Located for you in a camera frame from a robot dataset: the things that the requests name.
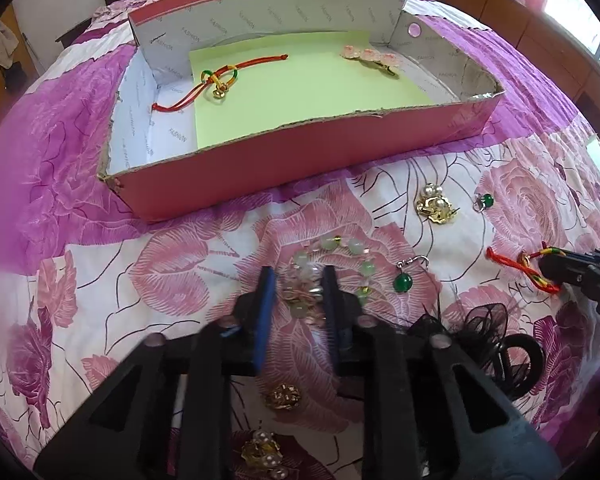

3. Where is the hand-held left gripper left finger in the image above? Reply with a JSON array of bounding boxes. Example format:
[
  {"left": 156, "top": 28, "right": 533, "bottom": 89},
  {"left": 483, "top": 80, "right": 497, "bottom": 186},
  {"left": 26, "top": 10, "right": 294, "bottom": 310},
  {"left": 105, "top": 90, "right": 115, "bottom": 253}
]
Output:
[{"left": 34, "top": 266, "right": 276, "bottom": 480}]

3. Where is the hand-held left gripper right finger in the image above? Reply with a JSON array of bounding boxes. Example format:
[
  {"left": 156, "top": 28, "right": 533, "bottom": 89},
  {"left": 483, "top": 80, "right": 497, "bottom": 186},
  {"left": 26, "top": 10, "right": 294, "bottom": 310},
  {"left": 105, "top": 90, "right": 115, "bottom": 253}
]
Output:
[{"left": 322, "top": 265, "right": 563, "bottom": 480}]

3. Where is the red cord bracelet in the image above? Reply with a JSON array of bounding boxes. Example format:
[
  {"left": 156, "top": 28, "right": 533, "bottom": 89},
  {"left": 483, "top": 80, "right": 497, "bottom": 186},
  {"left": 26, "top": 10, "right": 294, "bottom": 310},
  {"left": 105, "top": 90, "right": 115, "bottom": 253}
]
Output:
[
  {"left": 151, "top": 53, "right": 289, "bottom": 113},
  {"left": 486, "top": 243, "right": 563, "bottom": 297}
]

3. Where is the jade bead bracelet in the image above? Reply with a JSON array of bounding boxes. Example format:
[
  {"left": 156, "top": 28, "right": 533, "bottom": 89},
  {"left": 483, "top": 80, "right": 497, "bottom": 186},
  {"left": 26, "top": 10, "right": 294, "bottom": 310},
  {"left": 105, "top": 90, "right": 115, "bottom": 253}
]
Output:
[{"left": 277, "top": 234, "right": 377, "bottom": 318}]

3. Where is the green bead hook earring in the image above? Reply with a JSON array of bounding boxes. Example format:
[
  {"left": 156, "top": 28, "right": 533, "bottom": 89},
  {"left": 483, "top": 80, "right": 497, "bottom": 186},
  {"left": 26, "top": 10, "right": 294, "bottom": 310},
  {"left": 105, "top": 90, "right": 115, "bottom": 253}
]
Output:
[{"left": 393, "top": 255, "right": 429, "bottom": 293}]

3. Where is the small gold brooch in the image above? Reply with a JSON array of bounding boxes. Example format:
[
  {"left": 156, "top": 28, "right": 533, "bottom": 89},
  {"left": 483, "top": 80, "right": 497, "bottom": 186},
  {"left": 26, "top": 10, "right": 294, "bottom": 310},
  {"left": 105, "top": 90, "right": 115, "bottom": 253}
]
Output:
[{"left": 266, "top": 383, "right": 302, "bottom": 412}]

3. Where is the black feather hair accessory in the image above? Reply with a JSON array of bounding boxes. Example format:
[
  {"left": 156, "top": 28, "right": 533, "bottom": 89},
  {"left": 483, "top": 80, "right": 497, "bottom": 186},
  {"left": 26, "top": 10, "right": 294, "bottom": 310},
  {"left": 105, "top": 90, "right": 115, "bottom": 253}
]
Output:
[{"left": 405, "top": 300, "right": 546, "bottom": 401}]

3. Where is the gold pearl brooch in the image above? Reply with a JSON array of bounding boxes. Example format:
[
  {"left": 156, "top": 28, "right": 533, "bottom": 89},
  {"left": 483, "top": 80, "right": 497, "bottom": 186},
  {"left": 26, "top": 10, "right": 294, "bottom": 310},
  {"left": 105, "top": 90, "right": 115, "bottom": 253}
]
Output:
[
  {"left": 414, "top": 183, "right": 458, "bottom": 226},
  {"left": 239, "top": 429, "right": 290, "bottom": 480}
]

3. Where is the red cardboard box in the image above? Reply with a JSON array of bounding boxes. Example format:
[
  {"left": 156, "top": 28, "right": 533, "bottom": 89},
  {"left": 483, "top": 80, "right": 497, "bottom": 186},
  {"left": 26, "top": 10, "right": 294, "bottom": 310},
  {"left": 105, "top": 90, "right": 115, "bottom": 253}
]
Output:
[{"left": 97, "top": 0, "right": 506, "bottom": 223}]

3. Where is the wooden side cabinet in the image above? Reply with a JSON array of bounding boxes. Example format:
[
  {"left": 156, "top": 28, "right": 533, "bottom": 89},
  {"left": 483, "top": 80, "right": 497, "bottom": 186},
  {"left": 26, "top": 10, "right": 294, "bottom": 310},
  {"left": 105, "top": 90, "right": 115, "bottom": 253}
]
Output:
[{"left": 420, "top": 0, "right": 600, "bottom": 131}]

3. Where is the bed with floral cover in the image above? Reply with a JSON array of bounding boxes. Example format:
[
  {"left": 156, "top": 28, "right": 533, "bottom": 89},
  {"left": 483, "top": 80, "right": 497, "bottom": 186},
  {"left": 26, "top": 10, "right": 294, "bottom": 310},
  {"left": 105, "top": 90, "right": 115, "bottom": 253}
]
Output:
[{"left": 0, "top": 0, "right": 600, "bottom": 480}]

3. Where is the pink flower hair clip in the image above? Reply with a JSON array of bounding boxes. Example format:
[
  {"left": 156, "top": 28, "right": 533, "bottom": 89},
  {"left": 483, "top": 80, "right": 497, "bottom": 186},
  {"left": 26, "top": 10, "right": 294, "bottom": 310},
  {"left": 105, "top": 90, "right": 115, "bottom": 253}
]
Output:
[{"left": 341, "top": 44, "right": 403, "bottom": 77}]

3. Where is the black hanging bag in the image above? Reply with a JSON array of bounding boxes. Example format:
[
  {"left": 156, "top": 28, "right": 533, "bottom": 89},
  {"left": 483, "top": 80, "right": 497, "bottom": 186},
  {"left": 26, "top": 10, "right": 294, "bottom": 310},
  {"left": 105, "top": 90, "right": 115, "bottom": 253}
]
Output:
[{"left": 5, "top": 62, "right": 28, "bottom": 91}]

